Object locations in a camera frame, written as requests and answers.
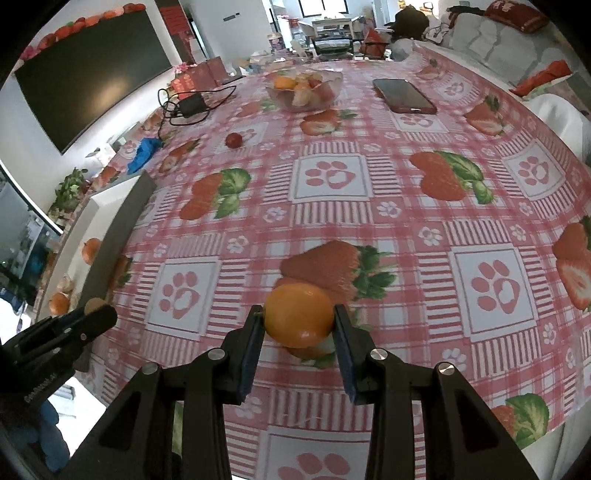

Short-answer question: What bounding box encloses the black television screen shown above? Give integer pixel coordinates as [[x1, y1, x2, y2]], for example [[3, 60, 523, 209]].
[[15, 11, 170, 153]]

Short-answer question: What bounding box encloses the red gift box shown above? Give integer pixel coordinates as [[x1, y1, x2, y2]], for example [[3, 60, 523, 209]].
[[169, 56, 228, 99]]

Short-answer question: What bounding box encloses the blue crumpled cloth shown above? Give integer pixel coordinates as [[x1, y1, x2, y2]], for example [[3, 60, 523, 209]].
[[127, 138, 162, 175]]

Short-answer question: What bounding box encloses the red cherry tomato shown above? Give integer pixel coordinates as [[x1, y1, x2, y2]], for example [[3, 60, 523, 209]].
[[224, 132, 243, 149]]

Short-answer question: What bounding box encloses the white tray box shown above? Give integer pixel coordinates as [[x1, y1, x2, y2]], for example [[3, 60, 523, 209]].
[[34, 172, 155, 321]]

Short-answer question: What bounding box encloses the white blanket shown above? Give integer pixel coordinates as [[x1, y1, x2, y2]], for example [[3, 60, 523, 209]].
[[526, 94, 591, 166]]

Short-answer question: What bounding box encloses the small orange kumquat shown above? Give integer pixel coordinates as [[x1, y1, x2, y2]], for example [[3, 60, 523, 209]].
[[48, 292, 70, 316]]

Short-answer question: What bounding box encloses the dark smartphone red case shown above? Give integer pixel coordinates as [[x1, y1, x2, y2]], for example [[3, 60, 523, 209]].
[[373, 79, 438, 115]]

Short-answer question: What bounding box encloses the black power adapter with cable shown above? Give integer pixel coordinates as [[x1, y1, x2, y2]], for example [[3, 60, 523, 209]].
[[157, 86, 236, 126]]

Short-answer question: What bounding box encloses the grey sofa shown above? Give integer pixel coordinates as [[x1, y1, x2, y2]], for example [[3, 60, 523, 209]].
[[443, 13, 590, 86]]

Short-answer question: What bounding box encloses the red embroidered cushion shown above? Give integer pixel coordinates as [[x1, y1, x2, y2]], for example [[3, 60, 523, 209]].
[[485, 0, 549, 34]]

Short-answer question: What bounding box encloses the large orange mandarin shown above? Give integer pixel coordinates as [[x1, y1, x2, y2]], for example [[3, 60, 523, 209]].
[[263, 283, 335, 349]]

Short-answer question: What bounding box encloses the clear glass fruit bowl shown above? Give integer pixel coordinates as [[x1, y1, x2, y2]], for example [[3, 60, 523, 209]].
[[266, 68, 344, 113]]

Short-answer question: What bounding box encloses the green potted plant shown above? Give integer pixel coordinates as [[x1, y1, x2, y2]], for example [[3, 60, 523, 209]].
[[48, 168, 89, 222]]

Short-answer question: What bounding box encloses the pink strawberry pattern tablecloth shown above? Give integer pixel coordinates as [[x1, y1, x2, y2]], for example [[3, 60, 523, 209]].
[[78, 45, 591, 480]]

